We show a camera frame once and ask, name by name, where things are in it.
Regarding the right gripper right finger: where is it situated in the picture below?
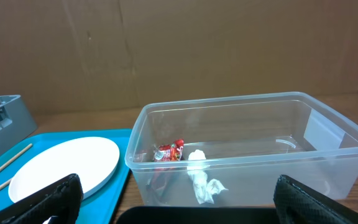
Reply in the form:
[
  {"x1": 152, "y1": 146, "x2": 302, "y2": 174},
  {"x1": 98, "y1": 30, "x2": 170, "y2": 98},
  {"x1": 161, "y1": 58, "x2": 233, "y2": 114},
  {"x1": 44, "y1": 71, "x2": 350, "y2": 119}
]
[{"x1": 273, "y1": 175, "x2": 358, "y2": 224}]

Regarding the teal serving tray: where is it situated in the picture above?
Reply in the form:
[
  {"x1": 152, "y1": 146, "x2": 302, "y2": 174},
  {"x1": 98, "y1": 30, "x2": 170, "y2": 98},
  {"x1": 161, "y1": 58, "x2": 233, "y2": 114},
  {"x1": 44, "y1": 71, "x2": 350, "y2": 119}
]
[{"x1": 0, "y1": 129, "x2": 131, "y2": 224}]

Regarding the grey plastic dish rack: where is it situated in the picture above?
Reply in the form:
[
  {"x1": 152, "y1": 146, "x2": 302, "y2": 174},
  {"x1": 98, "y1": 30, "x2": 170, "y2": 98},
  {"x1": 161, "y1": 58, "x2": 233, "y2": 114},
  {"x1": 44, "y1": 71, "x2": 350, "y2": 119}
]
[{"x1": 0, "y1": 95, "x2": 37, "y2": 156}]

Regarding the red snack wrapper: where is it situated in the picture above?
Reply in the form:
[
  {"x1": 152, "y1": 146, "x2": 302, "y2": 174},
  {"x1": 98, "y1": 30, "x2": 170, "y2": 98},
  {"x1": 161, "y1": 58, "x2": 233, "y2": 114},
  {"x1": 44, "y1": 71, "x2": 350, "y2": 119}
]
[{"x1": 146, "y1": 138, "x2": 185, "y2": 200}]

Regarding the clear plastic waste bin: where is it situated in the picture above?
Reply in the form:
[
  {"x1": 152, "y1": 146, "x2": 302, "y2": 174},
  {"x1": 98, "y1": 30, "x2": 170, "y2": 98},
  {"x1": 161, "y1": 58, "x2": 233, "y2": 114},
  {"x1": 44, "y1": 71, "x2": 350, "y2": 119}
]
[{"x1": 125, "y1": 92, "x2": 358, "y2": 207}]

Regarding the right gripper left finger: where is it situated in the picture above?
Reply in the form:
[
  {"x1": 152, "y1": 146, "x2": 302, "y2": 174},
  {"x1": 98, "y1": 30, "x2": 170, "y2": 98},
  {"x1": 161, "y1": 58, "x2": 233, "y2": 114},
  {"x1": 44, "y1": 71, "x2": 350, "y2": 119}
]
[{"x1": 0, "y1": 174, "x2": 83, "y2": 224}]

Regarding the white tissue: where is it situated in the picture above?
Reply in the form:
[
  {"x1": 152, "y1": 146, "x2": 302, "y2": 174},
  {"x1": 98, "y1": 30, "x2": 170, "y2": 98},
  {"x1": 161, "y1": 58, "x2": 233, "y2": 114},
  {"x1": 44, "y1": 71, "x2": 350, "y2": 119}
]
[{"x1": 187, "y1": 149, "x2": 227, "y2": 204}]

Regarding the large white plate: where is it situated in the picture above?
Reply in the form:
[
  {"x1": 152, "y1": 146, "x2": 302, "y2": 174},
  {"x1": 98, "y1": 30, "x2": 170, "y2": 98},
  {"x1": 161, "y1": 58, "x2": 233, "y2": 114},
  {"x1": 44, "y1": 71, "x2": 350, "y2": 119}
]
[{"x1": 8, "y1": 137, "x2": 120, "y2": 203}]

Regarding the left wooden chopstick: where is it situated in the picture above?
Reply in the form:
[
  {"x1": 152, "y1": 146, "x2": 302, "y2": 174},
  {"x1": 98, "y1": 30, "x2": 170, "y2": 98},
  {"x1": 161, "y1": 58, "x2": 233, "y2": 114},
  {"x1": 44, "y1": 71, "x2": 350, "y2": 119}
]
[{"x1": 0, "y1": 143, "x2": 33, "y2": 172}]

